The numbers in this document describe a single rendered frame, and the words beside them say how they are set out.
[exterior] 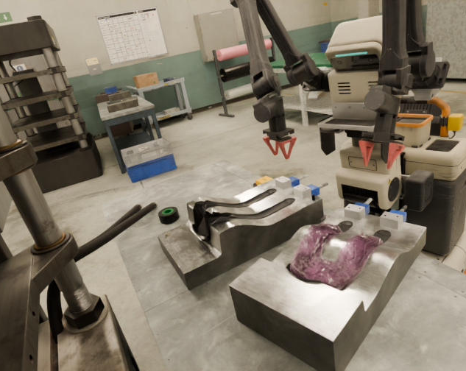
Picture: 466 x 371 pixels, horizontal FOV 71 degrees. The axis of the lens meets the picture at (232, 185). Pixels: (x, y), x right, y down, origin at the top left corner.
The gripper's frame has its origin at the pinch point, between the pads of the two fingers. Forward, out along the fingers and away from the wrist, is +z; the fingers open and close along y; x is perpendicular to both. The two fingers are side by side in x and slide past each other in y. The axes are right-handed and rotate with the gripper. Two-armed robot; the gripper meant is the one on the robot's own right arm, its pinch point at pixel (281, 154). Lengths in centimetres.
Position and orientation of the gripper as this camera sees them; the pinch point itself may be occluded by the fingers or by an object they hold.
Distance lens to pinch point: 117.4
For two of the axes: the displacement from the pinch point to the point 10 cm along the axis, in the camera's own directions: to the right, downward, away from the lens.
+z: 1.8, 9.0, 3.9
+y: 4.7, 2.7, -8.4
